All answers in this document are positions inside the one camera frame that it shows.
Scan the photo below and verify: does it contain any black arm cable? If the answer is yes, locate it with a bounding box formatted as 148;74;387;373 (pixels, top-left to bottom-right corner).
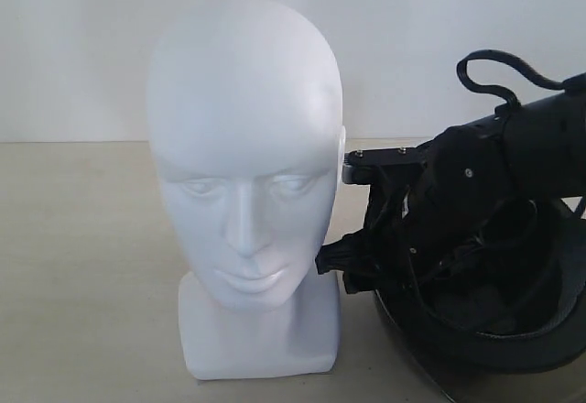
456;49;586;107

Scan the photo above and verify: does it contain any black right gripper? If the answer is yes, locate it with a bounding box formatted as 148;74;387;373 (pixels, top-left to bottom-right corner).
315;124;521;293

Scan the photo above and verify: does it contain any black helmet with tinted visor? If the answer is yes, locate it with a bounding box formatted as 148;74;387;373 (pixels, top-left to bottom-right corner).
374;201;585;402

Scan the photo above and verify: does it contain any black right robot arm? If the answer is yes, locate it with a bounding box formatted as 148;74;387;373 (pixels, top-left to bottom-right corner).
315;85;585;291

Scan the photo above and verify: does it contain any white mannequin head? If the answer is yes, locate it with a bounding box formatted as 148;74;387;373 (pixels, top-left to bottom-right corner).
146;0;345;380

